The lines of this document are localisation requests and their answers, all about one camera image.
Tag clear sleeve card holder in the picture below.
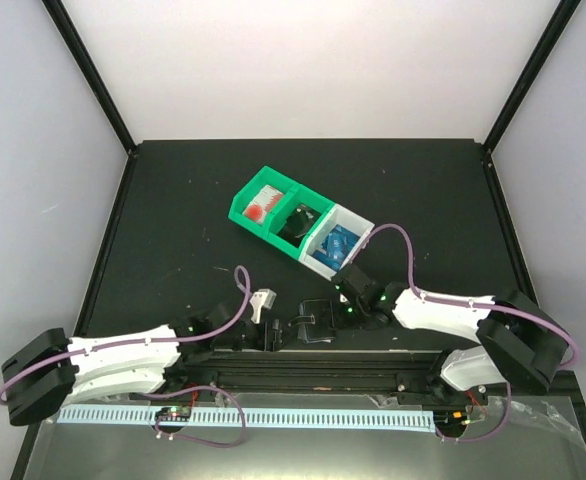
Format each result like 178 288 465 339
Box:
289 299 337 344

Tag white plastic card bin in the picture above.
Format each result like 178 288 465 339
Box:
298 204 374 280

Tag green double compartment bin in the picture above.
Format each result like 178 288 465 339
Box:
228 166 336 261

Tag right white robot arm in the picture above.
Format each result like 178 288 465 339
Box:
334 280 574 403

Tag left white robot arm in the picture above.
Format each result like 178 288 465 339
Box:
0 302 283 426

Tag blue cards in bin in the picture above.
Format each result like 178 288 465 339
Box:
312 225 360 271

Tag red and white cards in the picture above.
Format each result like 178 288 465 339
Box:
243 185 284 225

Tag left circuit board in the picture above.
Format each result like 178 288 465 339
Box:
155 406 192 422

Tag circuit board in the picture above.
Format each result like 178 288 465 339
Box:
155 406 192 422
434 410 487 427

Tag right circuit board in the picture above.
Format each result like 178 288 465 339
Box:
434 410 487 427

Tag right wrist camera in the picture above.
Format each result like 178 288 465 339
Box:
331 263 376 302

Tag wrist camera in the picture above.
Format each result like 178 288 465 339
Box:
331 263 376 302
249 289 277 325

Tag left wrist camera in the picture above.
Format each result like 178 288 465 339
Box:
249 289 277 325

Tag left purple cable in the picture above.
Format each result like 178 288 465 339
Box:
0 264 248 449

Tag purple cable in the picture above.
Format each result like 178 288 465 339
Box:
345 223 583 444
0 264 248 449

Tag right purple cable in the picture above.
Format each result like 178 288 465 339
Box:
345 223 583 444

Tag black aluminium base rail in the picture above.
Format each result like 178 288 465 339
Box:
162 349 579 401

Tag white slotted cable duct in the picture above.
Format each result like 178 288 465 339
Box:
56 404 436 433

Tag right black frame post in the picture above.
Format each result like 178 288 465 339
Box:
483 0 581 153

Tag black frame post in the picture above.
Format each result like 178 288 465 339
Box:
42 0 137 154
483 0 581 153

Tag left black frame post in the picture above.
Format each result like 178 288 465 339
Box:
42 0 137 154

